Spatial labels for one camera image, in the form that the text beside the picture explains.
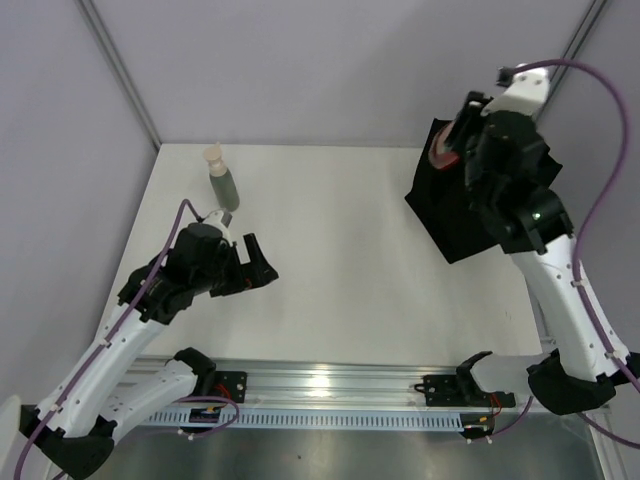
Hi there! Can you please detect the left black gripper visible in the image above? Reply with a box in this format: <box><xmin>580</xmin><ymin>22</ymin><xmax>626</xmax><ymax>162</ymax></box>
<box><xmin>192</xmin><ymin>233</ymin><xmax>277</xmax><ymax>297</ymax></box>

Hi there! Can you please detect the small red bottle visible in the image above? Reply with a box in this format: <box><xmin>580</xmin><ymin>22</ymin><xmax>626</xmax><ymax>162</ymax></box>
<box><xmin>429</xmin><ymin>122</ymin><xmax>459</xmax><ymax>171</ymax></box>

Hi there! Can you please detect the grey bottle beige pump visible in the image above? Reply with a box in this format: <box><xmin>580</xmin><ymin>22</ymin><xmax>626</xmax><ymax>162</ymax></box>
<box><xmin>203</xmin><ymin>142</ymin><xmax>240</xmax><ymax>212</ymax></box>

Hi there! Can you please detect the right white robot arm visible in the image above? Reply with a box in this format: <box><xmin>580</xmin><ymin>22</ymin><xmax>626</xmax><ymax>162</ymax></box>
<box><xmin>445</xmin><ymin>92</ymin><xmax>639</xmax><ymax>416</ymax></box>

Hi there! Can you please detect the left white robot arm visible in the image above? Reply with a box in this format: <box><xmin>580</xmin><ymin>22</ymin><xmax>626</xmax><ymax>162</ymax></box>
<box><xmin>19</xmin><ymin>221</ymin><xmax>279</xmax><ymax>479</ymax></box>

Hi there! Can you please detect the black canvas bag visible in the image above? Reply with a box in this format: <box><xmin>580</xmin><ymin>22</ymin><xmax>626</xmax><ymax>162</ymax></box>
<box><xmin>405</xmin><ymin>119</ymin><xmax>573</xmax><ymax>264</ymax></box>

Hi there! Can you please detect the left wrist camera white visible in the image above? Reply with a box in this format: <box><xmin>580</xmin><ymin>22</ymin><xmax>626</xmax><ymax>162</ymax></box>
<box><xmin>202</xmin><ymin>208</ymin><xmax>233</xmax><ymax>243</ymax></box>

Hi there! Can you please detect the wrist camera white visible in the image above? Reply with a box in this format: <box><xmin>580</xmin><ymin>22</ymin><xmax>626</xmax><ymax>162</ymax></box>
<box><xmin>202</xmin><ymin>208</ymin><xmax>233</xmax><ymax>243</ymax></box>
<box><xmin>481</xmin><ymin>67</ymin><xmax>550</xmax><ymax>117</ymax></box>

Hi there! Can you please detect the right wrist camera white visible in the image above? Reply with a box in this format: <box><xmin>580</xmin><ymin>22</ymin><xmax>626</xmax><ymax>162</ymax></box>
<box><xmin>481</xmin><ymin>67</ymin><xmax>550</xmax><ymax>117</ymax></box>

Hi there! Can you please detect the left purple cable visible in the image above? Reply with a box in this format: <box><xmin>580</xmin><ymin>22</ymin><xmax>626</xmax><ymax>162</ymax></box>
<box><xmin>14</xmin><ymin>198</ymin><xmax>241</xmax><ymax>479</ymax></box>

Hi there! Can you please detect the purple cable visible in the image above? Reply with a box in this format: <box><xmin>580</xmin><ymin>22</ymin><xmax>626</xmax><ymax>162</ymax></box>
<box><xmin>14</xmin><ymin>198</ymin><xmax>241</xmax><ymax>479</ymax></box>
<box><xmin>497</xmin><ymin>58</ymin><xmax>640</xmax><ymax>451</ymax></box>

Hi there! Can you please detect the aluminium mounting rail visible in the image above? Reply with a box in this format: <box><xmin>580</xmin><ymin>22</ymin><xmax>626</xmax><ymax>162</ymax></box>
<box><xmin>114</xmin><ymin>353</ymin><xmax>566</xmax><ymax>414</ymax></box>

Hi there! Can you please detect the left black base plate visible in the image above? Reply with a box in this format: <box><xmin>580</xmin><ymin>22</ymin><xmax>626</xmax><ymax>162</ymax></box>
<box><xmin>212</xmin><ymin>371</ymin><xmax>248</xmax><ymax>404</ymax></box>

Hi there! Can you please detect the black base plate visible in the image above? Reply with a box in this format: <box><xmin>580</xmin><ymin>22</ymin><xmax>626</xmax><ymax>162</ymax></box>
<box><xmin>413</xmin><ymin>374</ymin><xmax>516</xmax><ymax>408</ymax></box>
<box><xmin>212</xmin><ymin>371</ymin><xmax>248</xmax><ymax>404</ymax></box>

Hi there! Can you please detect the slotted cable duct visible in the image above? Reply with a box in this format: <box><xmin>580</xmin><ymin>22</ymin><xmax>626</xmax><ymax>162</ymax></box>
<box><xmin>143</xmin><ymin>407</ymin><xmax>464</xmax><ymax>433</ymax></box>

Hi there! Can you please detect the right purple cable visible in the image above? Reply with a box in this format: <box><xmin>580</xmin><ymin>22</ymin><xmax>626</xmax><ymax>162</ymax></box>
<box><xmin>497</xmin><ymin>58</ymin><xmax>640</xmax><ymax>451</ymax></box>

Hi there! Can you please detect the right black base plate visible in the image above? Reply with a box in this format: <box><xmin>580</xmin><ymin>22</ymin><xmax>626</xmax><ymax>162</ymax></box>
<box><xmin>413</xmin><ymin>374</ymin><xmax>516</xmax><ymax>408</ymax></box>

